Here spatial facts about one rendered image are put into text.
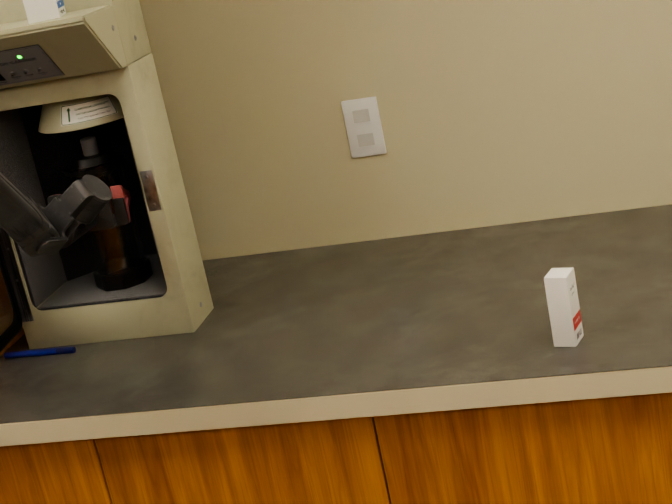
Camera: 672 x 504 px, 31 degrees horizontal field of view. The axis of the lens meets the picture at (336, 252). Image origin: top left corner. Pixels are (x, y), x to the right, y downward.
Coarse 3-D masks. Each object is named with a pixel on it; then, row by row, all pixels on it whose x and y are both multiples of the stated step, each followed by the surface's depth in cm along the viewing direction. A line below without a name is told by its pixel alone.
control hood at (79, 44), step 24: (24, 24) 190; (48, 24) 186; (72, 24) 185; (96, 24) 188; (0, 48) 191; (48, 48) 191; (72, 48) 191; (96, 48) 191; (120, 48) 196; (72, 72) 197; (96, 72) 197
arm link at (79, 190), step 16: (64, 192) 196; (80, 192) 195; (96, 192) 197; (48, 208) 197; (64, 208) 196; (80, 208) 196; (96, 208) 197; (64, 224) 196; (48, 240) 193; (64, 240) 196
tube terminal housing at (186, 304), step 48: (0, 0) 199; (96, 0) 195; (144, 48) 205; (0, 96) 205; (48, 96) 203; (144, 96) 203; (144, 144) 202; (144, 192) 205; (192, 240) 216; (192, 288) 213; (48, 336) 219; (96, 336) 216; (144, 336) 214
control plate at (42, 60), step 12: (24, 48) 191; (36, 48) 191; (0, 60) 194; (12, 60) 194; (24, 60) 194; (36, 60) 194; (48, 60) 194; (0, 72) 197; (36, 72) 197; (48, 72) 197; (60, 72) 197; (0, 84) 200
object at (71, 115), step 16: (96, 96) 206; (112, 96) 208; (48, 112) 208; (64, 112) 206; (80, 112) 205; (96, 112) 206; (112, 112) 207; (48, 128) 207; (64, 128) 206; (80, 128) 205
